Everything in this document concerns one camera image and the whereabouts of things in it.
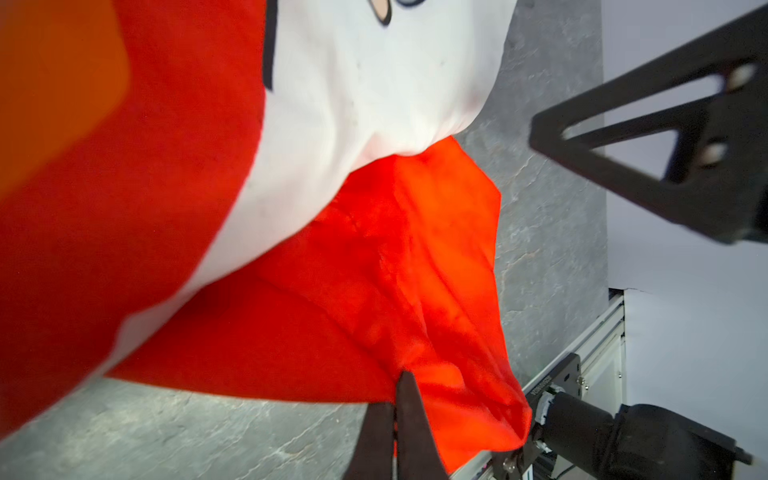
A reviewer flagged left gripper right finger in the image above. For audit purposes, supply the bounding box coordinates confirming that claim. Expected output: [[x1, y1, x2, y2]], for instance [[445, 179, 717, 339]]
[[395, 372, 449, 480]]

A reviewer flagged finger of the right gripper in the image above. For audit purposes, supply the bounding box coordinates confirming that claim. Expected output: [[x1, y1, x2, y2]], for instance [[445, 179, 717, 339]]
[[529, 7, 767, 244]]

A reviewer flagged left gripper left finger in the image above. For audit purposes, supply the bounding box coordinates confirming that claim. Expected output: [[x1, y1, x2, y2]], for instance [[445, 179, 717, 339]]
[[343, 402, 395, 480]]

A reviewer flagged colourful red white kids jacket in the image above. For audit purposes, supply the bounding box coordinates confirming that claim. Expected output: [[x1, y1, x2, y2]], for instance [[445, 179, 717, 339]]
[[1, 1, 532, 473]]

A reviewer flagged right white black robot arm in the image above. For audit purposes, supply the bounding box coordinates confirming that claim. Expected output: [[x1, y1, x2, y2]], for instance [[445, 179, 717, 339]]
[[529, 7, 767, 479]]

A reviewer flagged aluminium front rail frame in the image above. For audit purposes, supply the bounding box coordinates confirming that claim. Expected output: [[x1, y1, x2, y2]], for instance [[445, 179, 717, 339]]
[[451, 289, 627, 479]]

